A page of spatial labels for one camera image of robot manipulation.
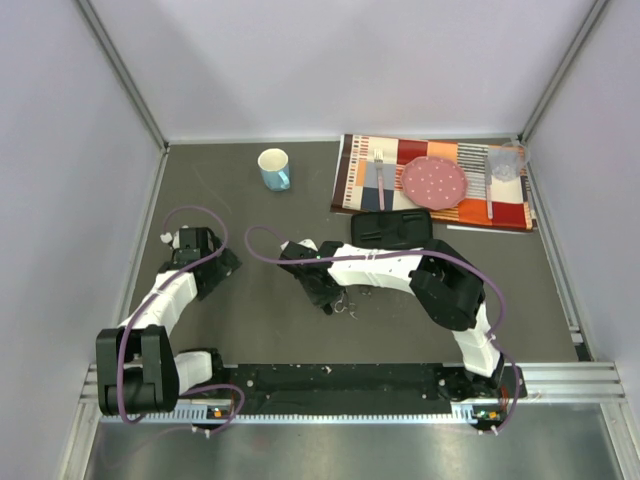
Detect black zip tool case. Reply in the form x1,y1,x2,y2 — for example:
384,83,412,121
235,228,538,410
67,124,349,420
350,208,433,250

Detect silver thinning scissors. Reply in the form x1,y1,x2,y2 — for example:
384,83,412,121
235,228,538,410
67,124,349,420
333,291,357,319

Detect blue ceramic mug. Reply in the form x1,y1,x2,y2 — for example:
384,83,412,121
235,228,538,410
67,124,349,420
257,148,291,192

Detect pink polka dot plate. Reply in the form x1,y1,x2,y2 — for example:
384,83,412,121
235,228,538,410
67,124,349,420
401,156,469,211

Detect pink handled fork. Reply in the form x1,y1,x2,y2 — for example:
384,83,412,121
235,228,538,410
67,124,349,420
373,149,385,211

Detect clear plastic cup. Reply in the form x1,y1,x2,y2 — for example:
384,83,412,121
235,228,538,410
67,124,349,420
488,140,530,182

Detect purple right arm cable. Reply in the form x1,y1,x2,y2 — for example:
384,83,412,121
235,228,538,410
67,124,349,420
244,225,524,437

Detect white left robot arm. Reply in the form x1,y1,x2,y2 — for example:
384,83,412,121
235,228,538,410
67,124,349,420
96,227,241,417

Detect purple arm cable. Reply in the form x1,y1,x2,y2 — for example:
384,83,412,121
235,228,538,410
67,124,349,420
115,205,246,441
244,225,524,437

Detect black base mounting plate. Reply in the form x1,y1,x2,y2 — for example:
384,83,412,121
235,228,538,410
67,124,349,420
213,363,527,415

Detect colourful patterned placemat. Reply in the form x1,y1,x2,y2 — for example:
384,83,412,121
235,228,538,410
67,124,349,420
331,134,536,232

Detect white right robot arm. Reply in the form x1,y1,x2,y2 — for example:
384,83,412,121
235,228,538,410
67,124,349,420
279,240,504,396

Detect grey slotted cable duct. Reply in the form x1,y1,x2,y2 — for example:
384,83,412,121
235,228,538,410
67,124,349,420
99,402,501,426

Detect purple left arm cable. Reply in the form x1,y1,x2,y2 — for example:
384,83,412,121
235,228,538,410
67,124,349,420
115,205,246,441

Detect pink handled knife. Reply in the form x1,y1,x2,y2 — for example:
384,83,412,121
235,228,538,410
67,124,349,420
484,157,494,220

